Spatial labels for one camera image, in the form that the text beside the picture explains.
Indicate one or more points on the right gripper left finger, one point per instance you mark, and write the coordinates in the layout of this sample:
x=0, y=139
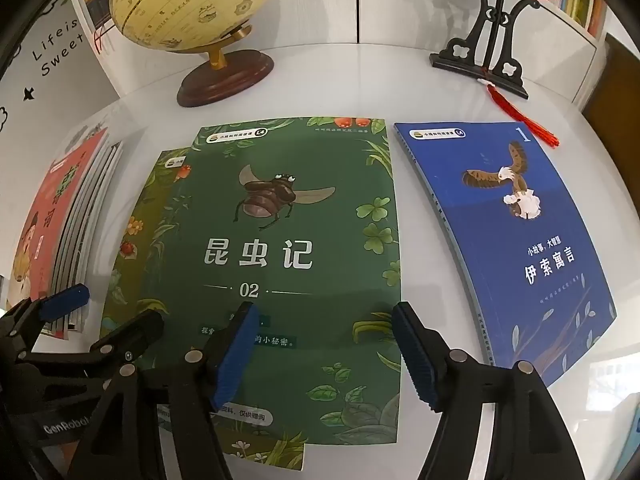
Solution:
x=200, y=385

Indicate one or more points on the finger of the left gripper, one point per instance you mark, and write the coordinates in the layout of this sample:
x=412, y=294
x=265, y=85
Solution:
x=64, y=303
x=132, y=339

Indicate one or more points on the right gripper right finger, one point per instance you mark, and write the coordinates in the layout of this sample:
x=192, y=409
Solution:
x=529, y=439

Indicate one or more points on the dark green insect book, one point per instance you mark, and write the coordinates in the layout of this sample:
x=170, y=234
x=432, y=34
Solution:
x=297, y=216

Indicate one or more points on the stack of books under red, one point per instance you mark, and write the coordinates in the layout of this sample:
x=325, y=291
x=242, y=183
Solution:
x=71, y=257

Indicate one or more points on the red poetry book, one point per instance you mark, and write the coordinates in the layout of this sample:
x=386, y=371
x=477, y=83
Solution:
x=35, y=253

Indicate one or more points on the olive green insect book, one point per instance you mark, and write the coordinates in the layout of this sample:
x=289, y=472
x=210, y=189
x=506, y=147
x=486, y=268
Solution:
x=140, y=254

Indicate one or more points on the blue fables book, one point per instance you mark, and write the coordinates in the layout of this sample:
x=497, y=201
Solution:
x=534, y=276

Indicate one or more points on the red tassel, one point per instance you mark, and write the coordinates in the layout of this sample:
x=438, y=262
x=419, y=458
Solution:
x=507, y=107

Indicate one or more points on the yellow desk globe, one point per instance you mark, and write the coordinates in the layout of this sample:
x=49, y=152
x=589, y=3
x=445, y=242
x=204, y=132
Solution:
x=198, y=27

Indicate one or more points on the brown wooden cabinet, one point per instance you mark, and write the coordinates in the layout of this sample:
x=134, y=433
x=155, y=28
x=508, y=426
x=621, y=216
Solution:
x=613, y=107

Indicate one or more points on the round embroidered fan on stand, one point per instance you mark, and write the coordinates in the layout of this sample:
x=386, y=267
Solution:
x=486, y=52

